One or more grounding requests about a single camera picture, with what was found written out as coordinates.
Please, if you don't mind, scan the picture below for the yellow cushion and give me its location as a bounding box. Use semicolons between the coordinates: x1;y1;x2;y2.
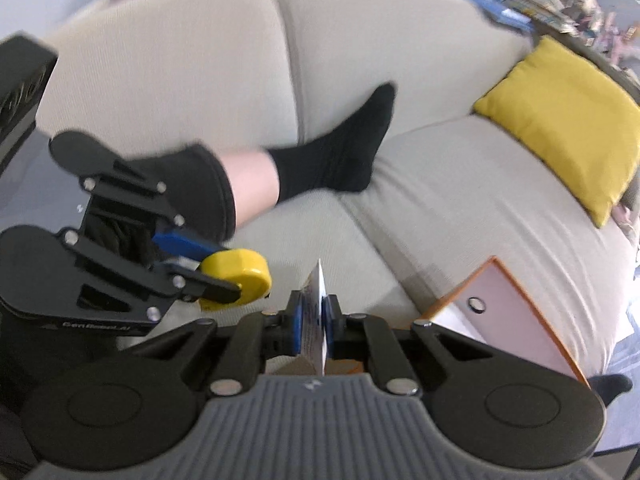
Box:
473;36;639;228

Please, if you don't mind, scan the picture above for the stack of books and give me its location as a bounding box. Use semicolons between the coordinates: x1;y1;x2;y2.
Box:
498;0;604;36

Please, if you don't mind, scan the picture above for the orange white cardboard box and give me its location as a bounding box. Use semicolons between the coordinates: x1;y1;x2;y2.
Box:
328;254;591;388

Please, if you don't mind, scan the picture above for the blue white plastic packet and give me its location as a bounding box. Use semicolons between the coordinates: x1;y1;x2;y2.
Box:
299;260;328;376

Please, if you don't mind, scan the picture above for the person's right leg black sock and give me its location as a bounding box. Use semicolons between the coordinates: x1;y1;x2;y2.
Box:
588;374;634;406

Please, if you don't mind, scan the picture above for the person's leg black sock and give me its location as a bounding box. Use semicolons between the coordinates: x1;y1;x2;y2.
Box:
81;81;397;271
588;374;634;406

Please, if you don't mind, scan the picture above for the yellow tape measure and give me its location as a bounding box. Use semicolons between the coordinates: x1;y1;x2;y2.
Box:
198;248;272;311

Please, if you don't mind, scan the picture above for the beige fabric sofa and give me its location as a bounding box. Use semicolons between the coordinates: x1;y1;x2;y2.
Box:
38;0;634;376

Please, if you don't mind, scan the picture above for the person's left leg black sock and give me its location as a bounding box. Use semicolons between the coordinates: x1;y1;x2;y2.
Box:
81;81;397;271

